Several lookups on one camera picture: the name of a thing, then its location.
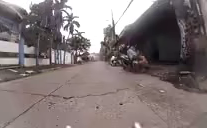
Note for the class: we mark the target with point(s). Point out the grey concrete road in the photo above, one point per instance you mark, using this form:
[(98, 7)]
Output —
[(101, 83)]

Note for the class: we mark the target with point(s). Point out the distant trees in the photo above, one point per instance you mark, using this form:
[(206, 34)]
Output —
[(107, 41)]

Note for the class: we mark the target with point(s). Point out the group of parked motorcycles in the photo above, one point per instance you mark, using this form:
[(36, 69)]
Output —
[(132, 61)]

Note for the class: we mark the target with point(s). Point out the utility pole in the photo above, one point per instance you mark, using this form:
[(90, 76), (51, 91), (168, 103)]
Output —
[(113, 30)]

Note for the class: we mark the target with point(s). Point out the row of palm trees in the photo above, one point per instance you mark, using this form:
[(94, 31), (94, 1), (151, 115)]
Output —
[(71, 23)]

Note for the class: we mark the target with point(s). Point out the dark building with awning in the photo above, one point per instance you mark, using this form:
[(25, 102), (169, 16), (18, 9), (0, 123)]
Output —
[(164, 40)]

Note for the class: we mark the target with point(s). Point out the robot's own part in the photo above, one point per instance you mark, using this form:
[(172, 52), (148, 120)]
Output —
[(137, 125), (68, 126)]

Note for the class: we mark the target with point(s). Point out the white walled building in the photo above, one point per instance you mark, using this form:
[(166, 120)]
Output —
[(4, 46)]

